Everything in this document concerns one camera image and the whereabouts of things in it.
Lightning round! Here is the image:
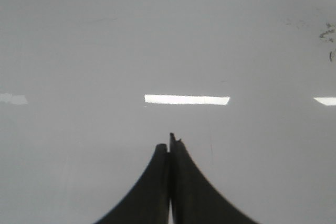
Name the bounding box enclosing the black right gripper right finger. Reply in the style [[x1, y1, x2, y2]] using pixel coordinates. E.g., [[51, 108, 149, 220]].
[[170, 133, 256, 223]]

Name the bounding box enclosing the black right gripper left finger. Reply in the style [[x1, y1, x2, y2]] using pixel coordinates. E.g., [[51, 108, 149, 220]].
[[96, 144, 170, 224]]

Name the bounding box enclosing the white whiteboard with aluminium frame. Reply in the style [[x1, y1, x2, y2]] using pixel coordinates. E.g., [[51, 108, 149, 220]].
[[1, 0, 335, 223]]

